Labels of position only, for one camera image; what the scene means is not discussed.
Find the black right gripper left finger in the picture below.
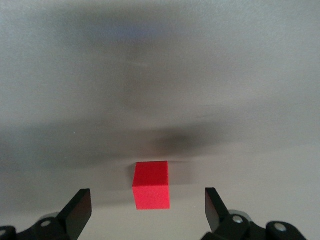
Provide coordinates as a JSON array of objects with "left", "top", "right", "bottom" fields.
[{"left": 31, "top": 188, "right": 93, "bottom": 240}]

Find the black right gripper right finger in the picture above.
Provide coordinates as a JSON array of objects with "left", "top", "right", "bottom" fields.
[{"left": 202, "top": 187, "right": 253, "bottom": 240}]

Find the red cube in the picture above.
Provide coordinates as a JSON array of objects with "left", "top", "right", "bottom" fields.
[{"left": 131, "top": 160, "right": 172, "bottom": 211}]

